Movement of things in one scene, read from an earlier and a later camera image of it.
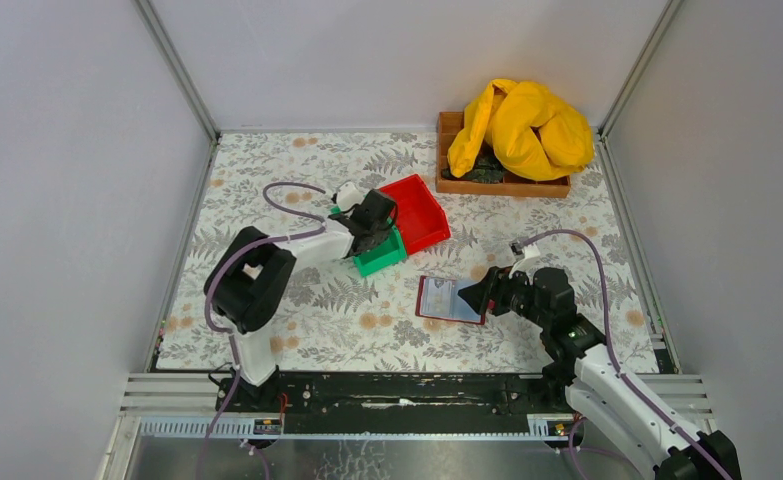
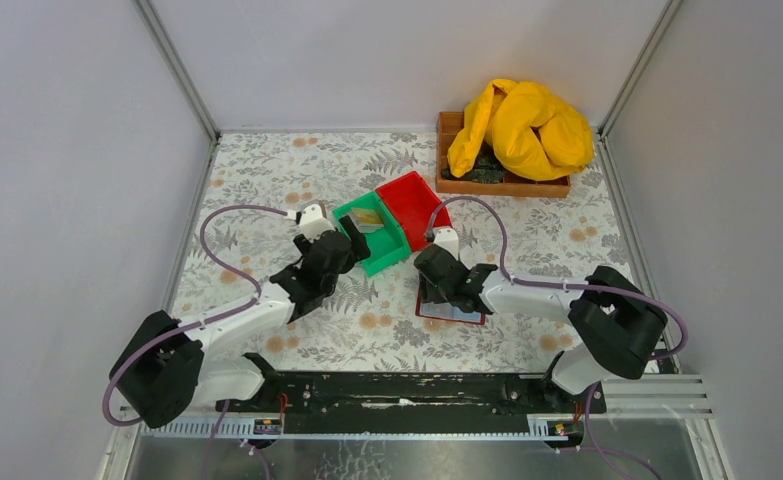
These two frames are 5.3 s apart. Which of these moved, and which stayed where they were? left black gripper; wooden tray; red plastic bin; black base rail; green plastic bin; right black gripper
Moved: left black gripper; right black gripper
Stayed: wooden tray; red plastic bin; green plastic bin; black base rail
